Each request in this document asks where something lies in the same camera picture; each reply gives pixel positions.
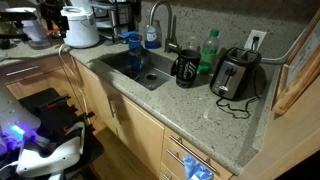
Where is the black insulated cup with handle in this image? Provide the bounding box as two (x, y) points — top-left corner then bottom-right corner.
(170, 49), (202, 89)

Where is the short metal drawer handle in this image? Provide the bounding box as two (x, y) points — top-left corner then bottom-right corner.
(166, 149), (186, 167)
(5, 64), (42, 77)

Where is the light wooden base cabinet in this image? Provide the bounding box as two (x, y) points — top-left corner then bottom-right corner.
(0, 54), (234, 180)

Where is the black red-tipped clamp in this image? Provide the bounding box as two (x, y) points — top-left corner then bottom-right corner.
(64, 111), (96, 134)
(46, 94), (73, 109)

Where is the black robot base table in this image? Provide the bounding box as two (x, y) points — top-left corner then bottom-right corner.
(18, 87), (104, 180)

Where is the clear water filter pitcher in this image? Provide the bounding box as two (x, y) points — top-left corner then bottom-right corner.
(4, 7), (51, 49)

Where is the wooden picture frame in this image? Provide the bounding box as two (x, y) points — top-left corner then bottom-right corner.
(271, 8), (320, 116)

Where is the black toaster power cord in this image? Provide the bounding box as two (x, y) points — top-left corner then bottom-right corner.
(215, 35), (263, 120)

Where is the white wall outlet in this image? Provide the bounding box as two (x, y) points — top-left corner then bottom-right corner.
(244, 29), (268, 52)

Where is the blue plastic water bottle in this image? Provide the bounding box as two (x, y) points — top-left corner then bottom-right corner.
(120, 31), (146, 73)

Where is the clear dish soap bottle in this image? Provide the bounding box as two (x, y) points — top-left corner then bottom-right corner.
(144, 19), (163, 50)

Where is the white rice cooker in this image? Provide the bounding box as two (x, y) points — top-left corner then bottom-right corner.
(60, 5), (100, 49)

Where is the white cable along backsplash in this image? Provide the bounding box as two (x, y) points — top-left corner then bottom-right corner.
(260, 31), (306, 65)

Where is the green soda bottle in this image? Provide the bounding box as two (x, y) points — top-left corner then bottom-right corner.
(197, 29), (221, 75)

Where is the small clear plastic bottle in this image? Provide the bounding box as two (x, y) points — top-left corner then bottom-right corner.
(185, 35), (198, 52)

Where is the black and silver toaster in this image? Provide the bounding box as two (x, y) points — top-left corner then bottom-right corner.
(209, 46), (263, 100)

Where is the black wire dish rack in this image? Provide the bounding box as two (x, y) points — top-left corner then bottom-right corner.
(89, 0), (141, 44)

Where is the metal cabinet door handle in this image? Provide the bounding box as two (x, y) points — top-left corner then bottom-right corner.
(107, 94), (118, 118)

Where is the chrome gooseneck faucet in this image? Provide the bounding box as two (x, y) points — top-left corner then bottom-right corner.
(148, 0), (183, 54)

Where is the long metal drawer handle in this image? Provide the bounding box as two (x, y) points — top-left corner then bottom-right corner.
(168, 134), (221, 174)

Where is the white rice cooker cord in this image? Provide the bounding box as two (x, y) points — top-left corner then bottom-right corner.
(57, 43), (89, 116)

